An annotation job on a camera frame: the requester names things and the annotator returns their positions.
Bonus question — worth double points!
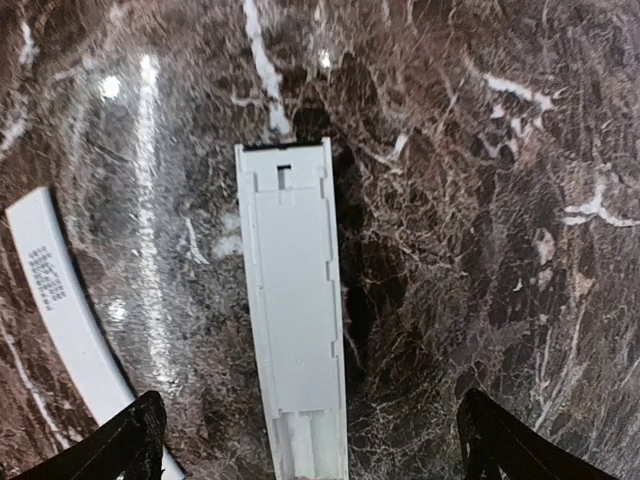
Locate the white remote control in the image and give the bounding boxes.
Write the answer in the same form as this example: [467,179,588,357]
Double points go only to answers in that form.
[235,138,349,479]

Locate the white remote battery cover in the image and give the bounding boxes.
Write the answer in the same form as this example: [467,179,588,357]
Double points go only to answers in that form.
[4,186,186,480]

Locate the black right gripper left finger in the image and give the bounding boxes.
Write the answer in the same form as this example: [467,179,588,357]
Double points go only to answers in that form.
[17,390,167,480]

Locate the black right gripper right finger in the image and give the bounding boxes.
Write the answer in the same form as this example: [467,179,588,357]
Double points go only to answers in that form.
[457,388,612,479]

